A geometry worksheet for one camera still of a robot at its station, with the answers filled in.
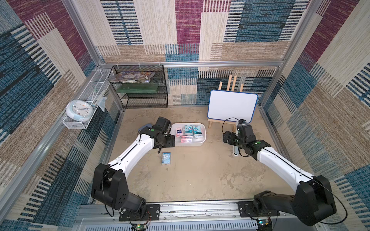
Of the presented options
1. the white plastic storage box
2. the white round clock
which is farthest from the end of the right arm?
the white round clock

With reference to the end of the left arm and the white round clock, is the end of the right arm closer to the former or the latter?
the end of the left arm

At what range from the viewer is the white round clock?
649 millimetres

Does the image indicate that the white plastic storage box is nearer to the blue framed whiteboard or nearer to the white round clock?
the blue framed whiteboard
